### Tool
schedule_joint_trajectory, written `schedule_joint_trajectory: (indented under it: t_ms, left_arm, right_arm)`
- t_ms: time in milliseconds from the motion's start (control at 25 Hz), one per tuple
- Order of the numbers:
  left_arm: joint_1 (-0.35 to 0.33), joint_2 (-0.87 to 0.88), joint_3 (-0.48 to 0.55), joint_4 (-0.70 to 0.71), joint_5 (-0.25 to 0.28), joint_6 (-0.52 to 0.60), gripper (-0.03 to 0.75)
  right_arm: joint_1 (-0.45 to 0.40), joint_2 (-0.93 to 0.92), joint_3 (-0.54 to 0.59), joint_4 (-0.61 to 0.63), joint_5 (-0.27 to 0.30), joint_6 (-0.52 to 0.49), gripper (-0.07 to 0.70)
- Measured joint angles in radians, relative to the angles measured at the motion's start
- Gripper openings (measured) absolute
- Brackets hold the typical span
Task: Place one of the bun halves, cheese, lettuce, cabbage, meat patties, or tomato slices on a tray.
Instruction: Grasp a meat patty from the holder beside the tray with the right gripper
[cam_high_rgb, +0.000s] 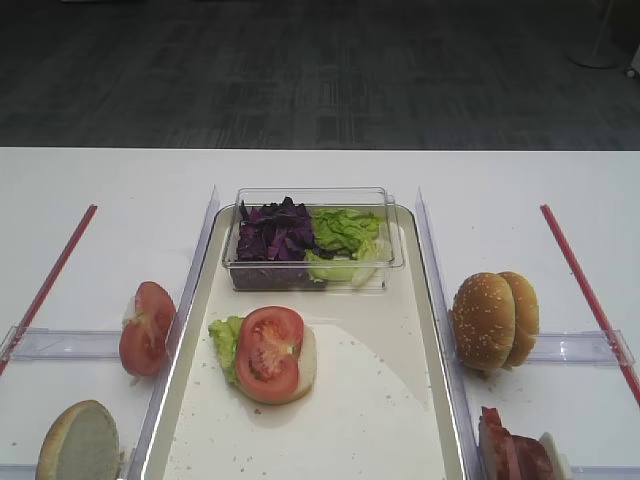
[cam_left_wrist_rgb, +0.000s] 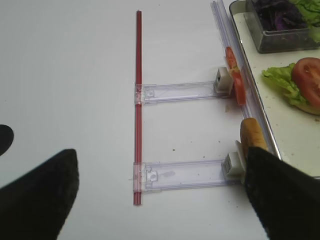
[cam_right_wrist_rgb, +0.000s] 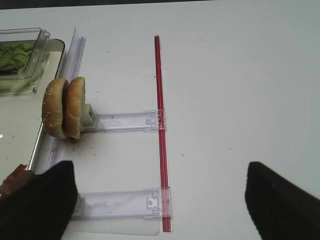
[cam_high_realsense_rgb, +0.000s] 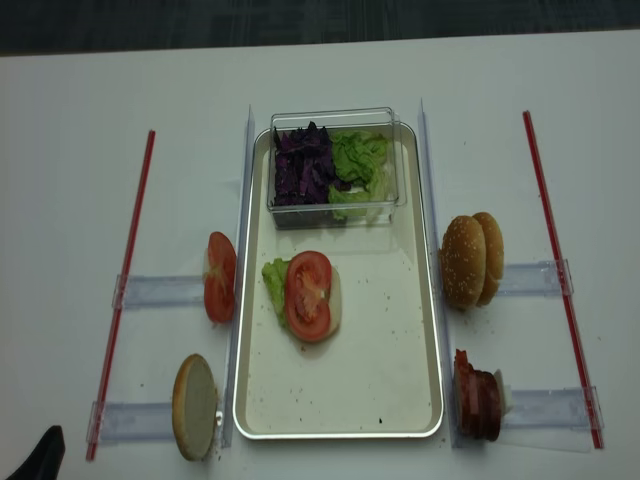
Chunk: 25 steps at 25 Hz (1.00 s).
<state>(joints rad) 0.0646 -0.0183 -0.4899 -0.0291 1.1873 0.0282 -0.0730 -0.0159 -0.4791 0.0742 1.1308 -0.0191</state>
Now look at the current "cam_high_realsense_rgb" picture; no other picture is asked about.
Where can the clear plastic salad container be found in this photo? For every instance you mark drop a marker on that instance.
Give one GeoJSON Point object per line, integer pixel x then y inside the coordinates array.
{"type": "Point", "coordinates": [378, 120]}

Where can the upper left clear holder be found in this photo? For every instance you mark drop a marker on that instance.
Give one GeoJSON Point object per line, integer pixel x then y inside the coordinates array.
{"type": "Point", "coordinates": [136, 291]}

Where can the lower right clear holder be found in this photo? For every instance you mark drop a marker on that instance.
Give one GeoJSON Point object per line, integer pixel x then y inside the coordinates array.
{"type": "Point", "coordinates": [573, 408]}

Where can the shredded purple cabbage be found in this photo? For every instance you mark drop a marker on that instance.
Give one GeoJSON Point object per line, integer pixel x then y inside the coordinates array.
{"type": "Point", "coordinates": [304, 168]}

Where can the clear holder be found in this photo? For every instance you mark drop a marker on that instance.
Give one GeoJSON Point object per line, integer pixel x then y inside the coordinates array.
{"type": "Point", "coordinates": [548, 278]}
{"type": "Point", "coordinates": [119, 422]}
{"type": "Point", "coordinates": [573, 408]}
{"type": "Point", "coordinates": [136, 291]}

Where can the meat patty slice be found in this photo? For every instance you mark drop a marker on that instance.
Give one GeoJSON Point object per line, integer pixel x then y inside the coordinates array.
{"type": "Point", "coordinates": [480, 406]}
{"type": "Point", "coordinates": [467, 406]}
{"type": "Point", "coordinates": [494, 410]}

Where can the left red rail strip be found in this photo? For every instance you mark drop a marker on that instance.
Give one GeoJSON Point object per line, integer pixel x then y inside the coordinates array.
{"type": "Point", "coordinates": [97, 415]}

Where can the lettuce leaf on tray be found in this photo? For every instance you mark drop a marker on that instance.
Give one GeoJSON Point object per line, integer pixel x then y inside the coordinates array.
{"type": "Point", "coordinates": [274, 277]}

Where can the upper right clear holder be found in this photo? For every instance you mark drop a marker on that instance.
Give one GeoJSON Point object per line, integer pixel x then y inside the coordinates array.
{"type": "Point", "coordinates": [548, 278]}

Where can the red rail strip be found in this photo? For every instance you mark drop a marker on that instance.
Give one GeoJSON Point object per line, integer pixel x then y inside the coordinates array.
{"type": "Point", "coordinates": [97, 415]}
{"type": "Point", "coordinates": [589, 395]}

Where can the upright bun half left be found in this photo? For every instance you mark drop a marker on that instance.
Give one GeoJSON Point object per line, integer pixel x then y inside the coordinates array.
{"type": "Point", "coordinates": [194, 407]}

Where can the rear bun half right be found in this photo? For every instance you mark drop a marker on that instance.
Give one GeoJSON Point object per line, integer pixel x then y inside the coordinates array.
{"type": "Point", "coordinates": [494, 256]}

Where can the tomato slice on bun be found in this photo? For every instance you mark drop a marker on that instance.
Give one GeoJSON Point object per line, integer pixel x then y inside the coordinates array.
{"type": "Point", "coordinates": [307, 292]}

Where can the green lettuce in container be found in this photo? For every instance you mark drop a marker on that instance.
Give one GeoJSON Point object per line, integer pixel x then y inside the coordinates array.
{"type": "Point", "coordinates": [359, 159]}

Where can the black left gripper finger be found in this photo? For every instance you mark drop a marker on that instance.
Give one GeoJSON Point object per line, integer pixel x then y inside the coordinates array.
{"type": "Point", "coordinates": [45, 460]}

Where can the white plastic stopper block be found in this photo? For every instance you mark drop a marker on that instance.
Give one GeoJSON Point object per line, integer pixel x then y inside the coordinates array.
{"type": "Point", "coordinates": [505, 393]}

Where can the upright tomato slice left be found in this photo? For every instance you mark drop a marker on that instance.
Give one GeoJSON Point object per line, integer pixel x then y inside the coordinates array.
{"type": "Point", "coordinates": [219, 278]}

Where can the cream metal tray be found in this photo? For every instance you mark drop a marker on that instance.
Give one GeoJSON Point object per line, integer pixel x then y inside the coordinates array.
{"type": "Point", "coordinates": [378, 375]}

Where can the front sesame bun top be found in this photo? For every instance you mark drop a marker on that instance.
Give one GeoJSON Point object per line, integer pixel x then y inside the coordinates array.
{"type": "Point", "coordinates": [463, 262]}

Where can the right red rail strip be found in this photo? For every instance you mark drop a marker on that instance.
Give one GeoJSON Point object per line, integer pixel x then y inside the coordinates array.
{"type": "Point", "coordinates": [589, 395]}

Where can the bottom bun on tray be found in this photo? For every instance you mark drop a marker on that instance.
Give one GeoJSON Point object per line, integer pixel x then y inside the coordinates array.
{"type": "Point", "coordinates": [336, 300]}

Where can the lower left clear holder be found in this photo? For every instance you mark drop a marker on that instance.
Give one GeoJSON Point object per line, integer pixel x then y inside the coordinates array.
{"type": "Point", "coordinates": [119, 422]}

